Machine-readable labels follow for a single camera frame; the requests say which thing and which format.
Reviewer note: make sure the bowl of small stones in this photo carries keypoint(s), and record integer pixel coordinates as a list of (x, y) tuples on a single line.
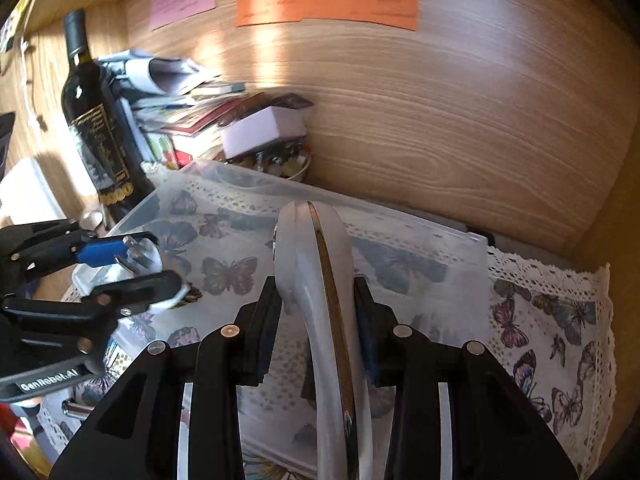
[(280, 162)]

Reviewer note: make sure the stack of books and papers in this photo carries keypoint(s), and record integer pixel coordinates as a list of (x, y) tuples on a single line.
[(180, 110)]

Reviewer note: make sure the butterfly lace tablecloth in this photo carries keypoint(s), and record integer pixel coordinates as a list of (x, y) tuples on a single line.
[(550, 320)]

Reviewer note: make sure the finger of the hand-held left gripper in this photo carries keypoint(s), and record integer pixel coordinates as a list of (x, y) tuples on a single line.
[(102, 253), (145, 290)]

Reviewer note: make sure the clear plastic storage box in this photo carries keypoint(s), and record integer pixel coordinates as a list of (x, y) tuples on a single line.
[(400, 270)]

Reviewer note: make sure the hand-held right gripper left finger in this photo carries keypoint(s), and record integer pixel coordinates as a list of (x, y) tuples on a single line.
[(270, 321)]

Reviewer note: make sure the orange paper note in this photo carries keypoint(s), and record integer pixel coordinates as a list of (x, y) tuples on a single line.
[(325, 2)]

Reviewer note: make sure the dark wine bottle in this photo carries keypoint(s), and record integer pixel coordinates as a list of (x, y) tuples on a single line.
[(97, 135)]

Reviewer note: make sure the silver white handheld device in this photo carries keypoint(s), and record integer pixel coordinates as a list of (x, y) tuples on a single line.
[(310, 280)]

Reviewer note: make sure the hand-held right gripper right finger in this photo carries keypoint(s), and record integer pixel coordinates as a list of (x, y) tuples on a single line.
[(364, 320)]

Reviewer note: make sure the white plug adapter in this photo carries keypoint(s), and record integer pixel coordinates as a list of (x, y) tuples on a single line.
[(142, 262)]

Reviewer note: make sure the white box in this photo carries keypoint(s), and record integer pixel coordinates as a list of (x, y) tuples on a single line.
[(27, 190)]

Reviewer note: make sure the pale pink box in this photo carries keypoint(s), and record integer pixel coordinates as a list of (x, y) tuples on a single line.
[(260, 130)]

